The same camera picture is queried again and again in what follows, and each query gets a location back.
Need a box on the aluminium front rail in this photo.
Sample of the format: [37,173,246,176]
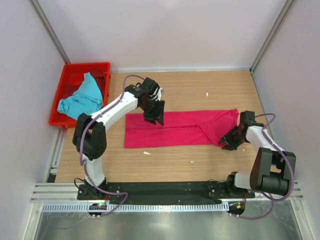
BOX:
[30,180,305,204]

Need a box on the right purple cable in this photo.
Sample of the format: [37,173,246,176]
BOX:
[233,113,295,219]

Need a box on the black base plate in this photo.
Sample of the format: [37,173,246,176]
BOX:
[76,180,256,205]

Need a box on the purple cable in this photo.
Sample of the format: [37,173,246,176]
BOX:
[233,113,295,219]
[79,74,128,217]

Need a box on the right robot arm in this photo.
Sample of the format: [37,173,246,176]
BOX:
[219,110,296,202]

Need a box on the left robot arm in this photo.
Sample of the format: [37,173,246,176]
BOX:
[72,77,165,200]

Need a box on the left aluminium corner post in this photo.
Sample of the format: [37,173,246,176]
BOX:
[29,0,71,64]

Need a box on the red plastic bin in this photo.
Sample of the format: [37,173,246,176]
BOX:
[48,62,111,129]

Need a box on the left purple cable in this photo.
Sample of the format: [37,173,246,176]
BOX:
[79,74,128,217]

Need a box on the aluminium corner post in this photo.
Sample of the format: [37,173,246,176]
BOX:
[249,0,296,75]
[29,0,71,64]

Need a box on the turquoise t-shirt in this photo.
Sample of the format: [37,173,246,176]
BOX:
[57,72,104,120]

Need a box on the white slotted cable duct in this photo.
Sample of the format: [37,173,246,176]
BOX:
[42,202,229,213]

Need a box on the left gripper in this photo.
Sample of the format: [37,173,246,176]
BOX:
[140,99,165,126]

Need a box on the pink t-shirt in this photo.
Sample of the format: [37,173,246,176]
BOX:
[124,108,239,149]

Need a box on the right aluminium corner post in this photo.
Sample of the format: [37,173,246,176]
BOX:
[249,0,296,75]

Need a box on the right round black connector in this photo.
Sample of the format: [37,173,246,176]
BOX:
[227,201,246,218]

